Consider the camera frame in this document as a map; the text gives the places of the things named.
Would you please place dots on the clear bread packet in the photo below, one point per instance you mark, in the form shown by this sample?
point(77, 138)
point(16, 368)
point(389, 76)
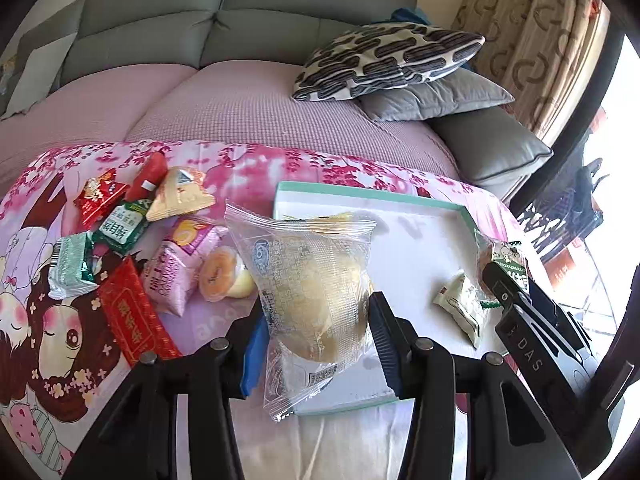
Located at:
point(310, 285)

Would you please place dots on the pink cake roll packet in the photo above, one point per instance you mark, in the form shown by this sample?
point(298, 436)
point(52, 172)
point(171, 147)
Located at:
point(170, 270)

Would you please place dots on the white tray with teal rim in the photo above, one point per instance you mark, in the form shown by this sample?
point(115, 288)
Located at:
point(425, 240)

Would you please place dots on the blue cloth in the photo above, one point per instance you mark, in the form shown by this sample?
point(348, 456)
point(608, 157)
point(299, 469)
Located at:
point(410, 15)

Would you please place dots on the black folding chair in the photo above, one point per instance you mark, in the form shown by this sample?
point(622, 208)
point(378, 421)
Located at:
point(565, 210)

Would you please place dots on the pink printed blanket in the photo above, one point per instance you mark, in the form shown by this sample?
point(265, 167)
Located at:
point(60, 340)

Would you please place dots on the pink quilted sofa cover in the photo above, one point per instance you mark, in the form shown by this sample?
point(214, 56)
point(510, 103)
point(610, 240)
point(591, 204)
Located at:
point(225, 105)

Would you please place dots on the grey sofa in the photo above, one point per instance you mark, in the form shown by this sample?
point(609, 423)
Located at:
point(150, 25)

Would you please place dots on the green-edged cookie packet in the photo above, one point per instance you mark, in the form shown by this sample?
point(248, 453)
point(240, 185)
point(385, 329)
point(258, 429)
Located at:
point(500, 255)

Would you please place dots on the clear donut packet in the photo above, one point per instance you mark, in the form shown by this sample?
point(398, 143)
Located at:
point(220, 272)

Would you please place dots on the light grey cushion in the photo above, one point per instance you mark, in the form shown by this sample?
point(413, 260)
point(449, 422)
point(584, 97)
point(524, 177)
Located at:
point(40, 75)

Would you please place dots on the grey pillow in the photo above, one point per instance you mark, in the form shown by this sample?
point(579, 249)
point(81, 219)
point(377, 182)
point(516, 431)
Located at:
point(440, 97)

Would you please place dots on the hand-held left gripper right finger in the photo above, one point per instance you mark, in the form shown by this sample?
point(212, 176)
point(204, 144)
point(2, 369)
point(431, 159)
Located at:
point(385, 345)

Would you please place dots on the orange cardboard box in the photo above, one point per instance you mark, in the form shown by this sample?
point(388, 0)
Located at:
point(560, 266)

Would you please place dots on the green and white snack packet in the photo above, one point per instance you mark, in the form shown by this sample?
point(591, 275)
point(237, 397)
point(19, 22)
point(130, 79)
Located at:
point(120, 227)

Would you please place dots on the black and white patterned pillow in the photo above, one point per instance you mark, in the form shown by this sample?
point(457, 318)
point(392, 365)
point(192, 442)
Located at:
point(380, 60)

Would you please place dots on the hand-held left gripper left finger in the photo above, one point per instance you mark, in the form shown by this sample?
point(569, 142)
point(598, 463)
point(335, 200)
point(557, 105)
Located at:
point(255, 355)

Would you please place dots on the small red snack packet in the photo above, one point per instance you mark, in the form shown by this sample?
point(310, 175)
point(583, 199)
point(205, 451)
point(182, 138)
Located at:
point(97, 197)

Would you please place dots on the dark door frame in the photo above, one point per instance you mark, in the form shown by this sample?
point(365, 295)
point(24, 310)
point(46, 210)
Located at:
point(575, 150)

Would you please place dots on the red sausage packet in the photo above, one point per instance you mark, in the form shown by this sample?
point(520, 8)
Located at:
point(150, 172)

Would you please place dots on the beige patterned curtain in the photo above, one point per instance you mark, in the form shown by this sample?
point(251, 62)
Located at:
point(530, 35)

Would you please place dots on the mint green wafer packet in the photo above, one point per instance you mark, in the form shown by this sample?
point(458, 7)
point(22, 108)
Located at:
point(70, 265)

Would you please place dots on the gold snack packet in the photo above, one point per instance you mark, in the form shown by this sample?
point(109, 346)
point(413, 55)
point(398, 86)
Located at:
point(180, 195)

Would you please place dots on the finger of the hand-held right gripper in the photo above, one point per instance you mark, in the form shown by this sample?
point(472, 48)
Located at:
point(505, 292)

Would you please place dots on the small white snack packet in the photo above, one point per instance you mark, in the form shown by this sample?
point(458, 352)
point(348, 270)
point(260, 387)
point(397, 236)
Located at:
point(460, 305)

